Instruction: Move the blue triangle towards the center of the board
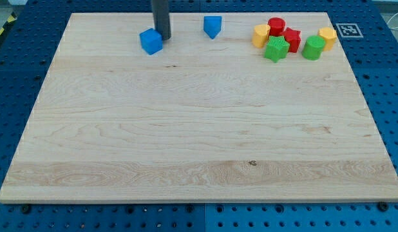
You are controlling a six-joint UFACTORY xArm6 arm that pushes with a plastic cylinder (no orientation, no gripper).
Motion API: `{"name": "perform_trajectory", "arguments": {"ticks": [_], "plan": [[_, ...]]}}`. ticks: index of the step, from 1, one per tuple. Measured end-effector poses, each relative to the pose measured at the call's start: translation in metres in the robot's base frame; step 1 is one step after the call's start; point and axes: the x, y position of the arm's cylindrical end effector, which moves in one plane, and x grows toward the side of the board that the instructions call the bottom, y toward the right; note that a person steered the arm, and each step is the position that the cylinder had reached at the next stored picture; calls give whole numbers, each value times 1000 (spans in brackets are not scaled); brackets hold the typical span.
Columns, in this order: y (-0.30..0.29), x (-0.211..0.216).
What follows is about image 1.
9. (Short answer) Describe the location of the wooden board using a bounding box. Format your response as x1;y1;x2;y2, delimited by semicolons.
0;13;398;204

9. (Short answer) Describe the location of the blue triangle block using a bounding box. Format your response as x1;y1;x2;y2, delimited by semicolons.
203;15;222;39

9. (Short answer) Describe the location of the blue cube block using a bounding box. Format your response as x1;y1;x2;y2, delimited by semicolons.
139;28;163;55

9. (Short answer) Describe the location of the yellow heart block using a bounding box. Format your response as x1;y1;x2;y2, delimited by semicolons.
251;24;270;48

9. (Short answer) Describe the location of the green star block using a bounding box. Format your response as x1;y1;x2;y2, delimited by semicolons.
264;35;290;63

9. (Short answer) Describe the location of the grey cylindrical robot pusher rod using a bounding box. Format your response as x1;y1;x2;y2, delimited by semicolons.
151;0;171;41

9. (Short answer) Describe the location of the red cylinder block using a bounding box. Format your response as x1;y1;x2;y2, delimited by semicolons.
267;17;286;37

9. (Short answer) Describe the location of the red star block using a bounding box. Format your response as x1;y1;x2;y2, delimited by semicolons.
280;27;301;53

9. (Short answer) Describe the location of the green cylinder block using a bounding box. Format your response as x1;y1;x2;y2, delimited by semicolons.
302;35;326;61

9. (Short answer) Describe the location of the yellow hexagon block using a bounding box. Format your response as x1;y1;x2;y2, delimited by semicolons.
317;27;337;52

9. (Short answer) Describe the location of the white fiducial marker tag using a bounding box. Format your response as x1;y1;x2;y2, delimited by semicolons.
336;23;363;38

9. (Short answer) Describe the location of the yellow black hazard tape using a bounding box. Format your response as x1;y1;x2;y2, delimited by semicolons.
0;12;17;44

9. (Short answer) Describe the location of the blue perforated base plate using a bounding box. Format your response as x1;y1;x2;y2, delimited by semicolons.
0;1;398;231

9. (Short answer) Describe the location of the white cable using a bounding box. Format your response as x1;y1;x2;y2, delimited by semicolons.
386;8;398;33

